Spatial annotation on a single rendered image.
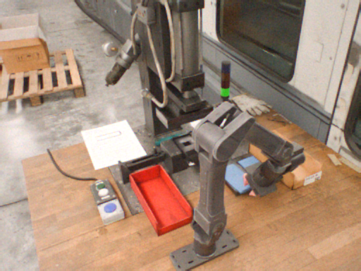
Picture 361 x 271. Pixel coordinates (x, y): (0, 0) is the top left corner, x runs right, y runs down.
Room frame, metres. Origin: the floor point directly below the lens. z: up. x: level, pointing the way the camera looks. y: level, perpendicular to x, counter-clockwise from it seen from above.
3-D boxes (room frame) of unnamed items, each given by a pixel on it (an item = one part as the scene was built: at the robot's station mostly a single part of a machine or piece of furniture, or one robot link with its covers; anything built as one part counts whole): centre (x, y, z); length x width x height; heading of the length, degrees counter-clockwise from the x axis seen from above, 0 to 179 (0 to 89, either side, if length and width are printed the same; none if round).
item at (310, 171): (0.99, -0.38, 0.93); 0.25 x 0.13 x 0.08; 24
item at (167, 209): (0.83, 0.08, 0.93); 0.25 x 0.12 x 0.06; 24
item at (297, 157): (0.78, -0.30, 1.12); 0.12 x 0.09 x 0.12; 121
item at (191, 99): (1.12, 0.01, 1.22); 0.26 x 0.18 x 0.30; 24
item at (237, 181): (0.90, -0.20, 0.93); 0.15 x 0.07 x 0.03; 28
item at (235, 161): (0.95, -0.23, 0.91); 0.17 x 0.16 x 0.02; 114
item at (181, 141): (1.06, -0.04, 0.98); 0.20 x 0.10 x 0.01; 114
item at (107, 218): (0.79, 0.24, 0.90); 0.07 x 0.07 x 0.06; 24
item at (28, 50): (4.09, 1.81, 0.40); 0.67 x 0.60 x 0.50; 16
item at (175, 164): (1.06, -0.04, 0.94); 0.20 x 0.10 x 0.07; 114
